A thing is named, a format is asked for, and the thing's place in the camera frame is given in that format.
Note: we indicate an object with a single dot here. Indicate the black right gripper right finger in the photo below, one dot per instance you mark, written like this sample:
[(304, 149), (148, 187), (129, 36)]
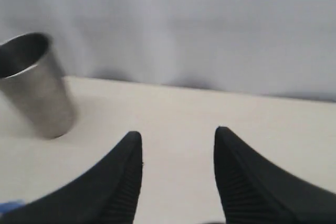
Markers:
[(252, 189)]

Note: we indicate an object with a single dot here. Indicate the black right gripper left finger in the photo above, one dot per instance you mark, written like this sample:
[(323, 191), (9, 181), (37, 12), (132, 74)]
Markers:
[(107, 193)]

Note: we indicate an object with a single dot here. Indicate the blue plastic lid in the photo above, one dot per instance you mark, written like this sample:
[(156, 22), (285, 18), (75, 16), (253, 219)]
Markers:
[(10, 205)]

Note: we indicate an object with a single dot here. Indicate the stainless steel cup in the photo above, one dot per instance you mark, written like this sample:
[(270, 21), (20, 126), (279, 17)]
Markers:
[(34, 83)]

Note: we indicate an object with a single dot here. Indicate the white backdrop curtain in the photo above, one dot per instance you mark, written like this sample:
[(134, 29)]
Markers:
[(283, 48)]

